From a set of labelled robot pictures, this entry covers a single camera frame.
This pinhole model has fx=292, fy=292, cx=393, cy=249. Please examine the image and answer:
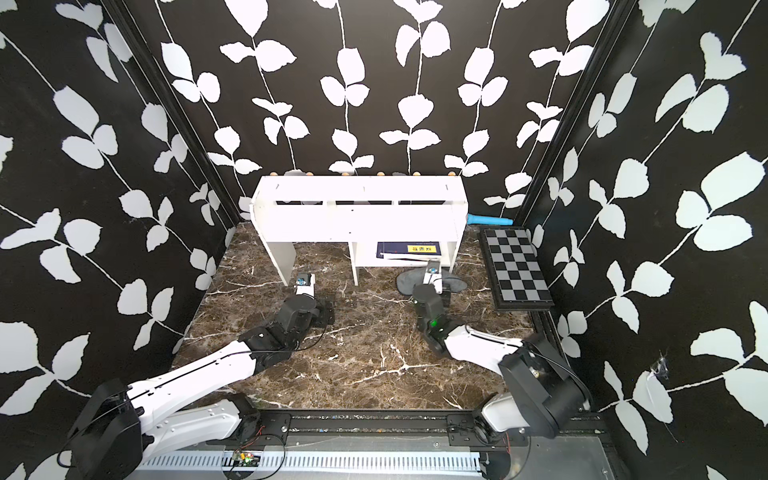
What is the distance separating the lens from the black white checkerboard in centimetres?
97

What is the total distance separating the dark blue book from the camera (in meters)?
0.94

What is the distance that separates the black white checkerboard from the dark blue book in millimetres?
248
